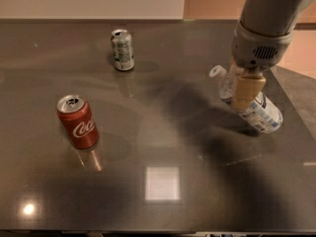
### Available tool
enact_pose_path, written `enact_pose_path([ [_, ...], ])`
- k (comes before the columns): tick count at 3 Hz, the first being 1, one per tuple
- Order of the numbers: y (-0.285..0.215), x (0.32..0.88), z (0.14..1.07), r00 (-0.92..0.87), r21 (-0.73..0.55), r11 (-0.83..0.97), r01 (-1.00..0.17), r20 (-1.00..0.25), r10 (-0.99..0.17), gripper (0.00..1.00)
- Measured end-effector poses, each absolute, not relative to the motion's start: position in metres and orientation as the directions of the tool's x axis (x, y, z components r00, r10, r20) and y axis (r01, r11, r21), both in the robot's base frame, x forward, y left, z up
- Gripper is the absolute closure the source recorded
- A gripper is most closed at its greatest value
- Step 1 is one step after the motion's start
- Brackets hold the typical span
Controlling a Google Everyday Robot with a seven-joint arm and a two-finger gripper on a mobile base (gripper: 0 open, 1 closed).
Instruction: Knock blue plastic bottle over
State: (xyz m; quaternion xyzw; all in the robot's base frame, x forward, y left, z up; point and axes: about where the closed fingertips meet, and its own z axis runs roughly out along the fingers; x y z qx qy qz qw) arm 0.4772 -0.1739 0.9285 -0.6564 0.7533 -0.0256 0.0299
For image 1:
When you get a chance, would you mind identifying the red Coca-Cola can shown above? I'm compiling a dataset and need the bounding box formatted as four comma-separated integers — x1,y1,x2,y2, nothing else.
56,94,99,149

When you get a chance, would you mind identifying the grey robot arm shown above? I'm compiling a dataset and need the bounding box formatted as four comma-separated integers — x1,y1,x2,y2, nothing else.
231,0,314,111

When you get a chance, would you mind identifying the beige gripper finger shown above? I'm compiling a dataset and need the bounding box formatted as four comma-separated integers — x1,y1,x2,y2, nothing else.
230,66,266,111

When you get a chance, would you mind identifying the green and white soda can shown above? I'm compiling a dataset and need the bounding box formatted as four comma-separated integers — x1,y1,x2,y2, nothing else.
111,29,134,71

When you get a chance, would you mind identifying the clear plastic water bottle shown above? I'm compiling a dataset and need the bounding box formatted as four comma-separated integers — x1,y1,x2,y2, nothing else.
209,65,283,133

